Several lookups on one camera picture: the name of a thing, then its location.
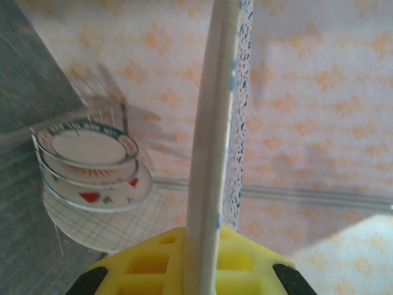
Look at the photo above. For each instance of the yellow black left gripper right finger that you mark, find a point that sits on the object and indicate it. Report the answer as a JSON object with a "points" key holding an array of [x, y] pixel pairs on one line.
{"points": [[245, 264]]}

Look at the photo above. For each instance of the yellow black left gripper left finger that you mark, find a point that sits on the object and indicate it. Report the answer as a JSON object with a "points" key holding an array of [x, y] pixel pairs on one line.
{"points": [[144, 270]]}

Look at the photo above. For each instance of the white watermelon print plate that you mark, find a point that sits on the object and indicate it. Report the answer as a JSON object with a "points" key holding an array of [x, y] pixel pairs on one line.
{"points": [[92, 196]]}

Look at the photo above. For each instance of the glass plate red sunburst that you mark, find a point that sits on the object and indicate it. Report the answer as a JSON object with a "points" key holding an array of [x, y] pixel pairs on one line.
{"points": [[86, 173]]}

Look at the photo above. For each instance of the large blue speckled plate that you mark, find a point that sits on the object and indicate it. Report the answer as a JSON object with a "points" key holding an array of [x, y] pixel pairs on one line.
{"points": [[212, 123]]}

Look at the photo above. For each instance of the glass plate dark green rim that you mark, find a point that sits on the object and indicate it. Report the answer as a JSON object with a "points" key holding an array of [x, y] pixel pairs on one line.
{"points": [[86, 147]]}

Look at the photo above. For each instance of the aluminium frame post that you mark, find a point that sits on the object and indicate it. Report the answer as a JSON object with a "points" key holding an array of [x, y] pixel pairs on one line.
{"points": [[307, 196]]}

